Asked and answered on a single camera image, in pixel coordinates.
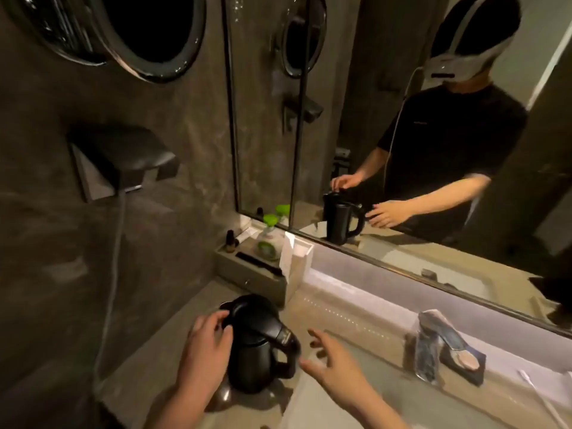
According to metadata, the person's left hand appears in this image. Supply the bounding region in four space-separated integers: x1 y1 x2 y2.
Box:
176 310 235 394

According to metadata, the person's right hand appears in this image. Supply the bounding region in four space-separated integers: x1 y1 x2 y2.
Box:
298 328 381 412

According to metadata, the black electric kettle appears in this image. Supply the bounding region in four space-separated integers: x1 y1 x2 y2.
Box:
219 293 303 395

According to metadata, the white sink basin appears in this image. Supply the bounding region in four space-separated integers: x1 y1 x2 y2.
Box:
285 330 515 429

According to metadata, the chrome faucet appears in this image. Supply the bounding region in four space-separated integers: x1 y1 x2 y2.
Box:
404 309 471 387

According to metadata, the grey stone countertop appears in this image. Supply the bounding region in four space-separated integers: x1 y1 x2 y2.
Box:
96 268 572 429

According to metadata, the black round kettle base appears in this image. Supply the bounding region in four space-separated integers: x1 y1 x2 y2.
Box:
203 378 280 416

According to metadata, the grey amenity tray box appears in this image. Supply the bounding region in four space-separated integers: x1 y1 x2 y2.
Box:
214 227 316 309

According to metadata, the black comb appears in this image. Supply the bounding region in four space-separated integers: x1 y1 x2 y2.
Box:
235 251 285 278

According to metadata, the white bottle with green cap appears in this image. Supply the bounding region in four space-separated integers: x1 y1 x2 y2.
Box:
255 214 285 262

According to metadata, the round beige soap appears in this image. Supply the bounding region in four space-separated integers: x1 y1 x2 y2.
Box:
451 348 481 369

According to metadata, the white paper card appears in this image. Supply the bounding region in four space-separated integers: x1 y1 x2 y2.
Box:
279 231 299 271

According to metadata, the dark square soap dish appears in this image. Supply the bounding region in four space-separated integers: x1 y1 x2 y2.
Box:
440 339 487 387

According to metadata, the white toothbrush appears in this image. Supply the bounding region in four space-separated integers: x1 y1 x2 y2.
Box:
518 369 569 429

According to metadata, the round chrome magnifying mirror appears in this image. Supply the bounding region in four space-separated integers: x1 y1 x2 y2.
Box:
4 0 207 83

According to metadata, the white hair dryer cable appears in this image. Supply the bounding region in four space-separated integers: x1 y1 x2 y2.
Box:
91 191 129 398

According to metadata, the dark wall hair dryer holder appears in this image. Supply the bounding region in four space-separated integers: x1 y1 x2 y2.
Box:
67 125 181 204

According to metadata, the black-framed wall mirror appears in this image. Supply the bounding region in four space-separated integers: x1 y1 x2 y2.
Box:
222 0 572 340

